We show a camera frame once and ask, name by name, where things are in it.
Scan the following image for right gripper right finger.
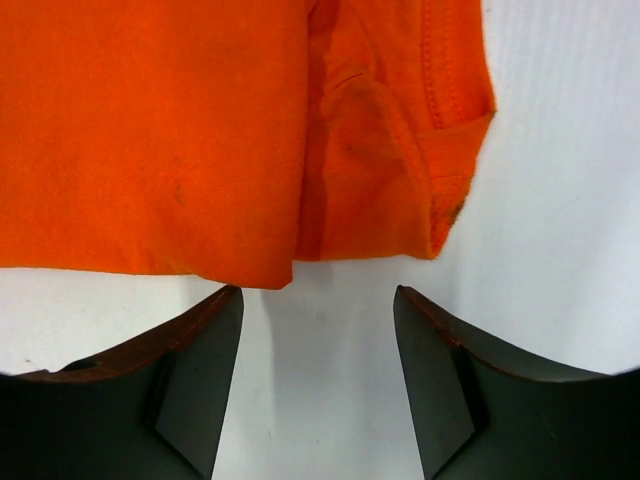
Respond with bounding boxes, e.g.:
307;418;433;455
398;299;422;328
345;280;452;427
393;286;639;479

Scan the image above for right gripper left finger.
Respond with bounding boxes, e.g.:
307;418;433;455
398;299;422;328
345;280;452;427
1;286;244;479

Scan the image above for orange t shirt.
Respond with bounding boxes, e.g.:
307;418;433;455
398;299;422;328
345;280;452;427
1;0;495;289

